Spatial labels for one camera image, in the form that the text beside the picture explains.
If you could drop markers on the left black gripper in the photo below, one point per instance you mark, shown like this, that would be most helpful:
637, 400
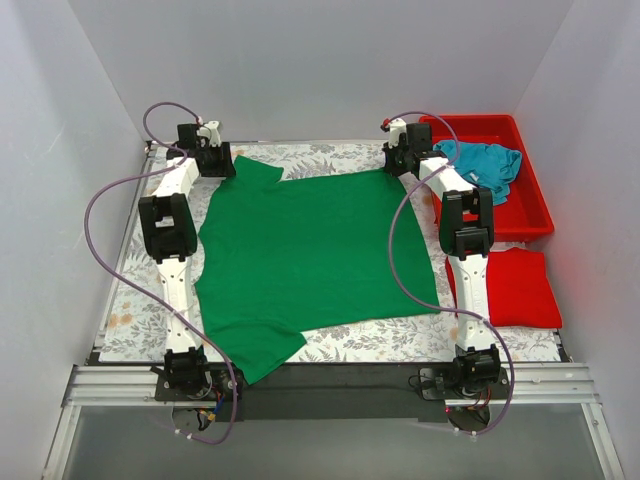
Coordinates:
218, 163

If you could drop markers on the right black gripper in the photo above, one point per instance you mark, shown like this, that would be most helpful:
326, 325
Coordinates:
395, 163

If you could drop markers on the green t shirt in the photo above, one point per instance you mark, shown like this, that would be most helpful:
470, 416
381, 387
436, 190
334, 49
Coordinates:
282, 257

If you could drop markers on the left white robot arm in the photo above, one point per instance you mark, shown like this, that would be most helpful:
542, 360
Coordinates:
170, 239

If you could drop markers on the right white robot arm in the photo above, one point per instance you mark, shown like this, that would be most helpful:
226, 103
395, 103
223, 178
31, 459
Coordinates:
466, 235

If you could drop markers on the blue t shirt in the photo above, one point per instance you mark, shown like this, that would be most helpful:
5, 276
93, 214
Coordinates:
481, 165

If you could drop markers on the red plastic bin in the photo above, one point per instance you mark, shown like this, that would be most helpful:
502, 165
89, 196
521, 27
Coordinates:
524, 217

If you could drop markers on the folded red t shirt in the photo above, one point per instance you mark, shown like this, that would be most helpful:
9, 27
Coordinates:
519, 292

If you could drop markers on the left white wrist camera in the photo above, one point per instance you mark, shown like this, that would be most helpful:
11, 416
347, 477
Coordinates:
209, 134

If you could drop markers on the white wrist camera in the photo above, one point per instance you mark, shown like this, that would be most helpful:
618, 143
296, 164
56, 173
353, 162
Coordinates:
209, 134
394, 128

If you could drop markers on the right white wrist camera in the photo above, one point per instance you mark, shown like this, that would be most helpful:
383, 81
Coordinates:
394, 128

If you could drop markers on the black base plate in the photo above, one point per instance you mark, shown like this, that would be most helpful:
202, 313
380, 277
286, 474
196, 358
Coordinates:
324, 391

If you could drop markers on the aluminium rail frame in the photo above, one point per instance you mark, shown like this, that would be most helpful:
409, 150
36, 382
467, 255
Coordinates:
112, 427

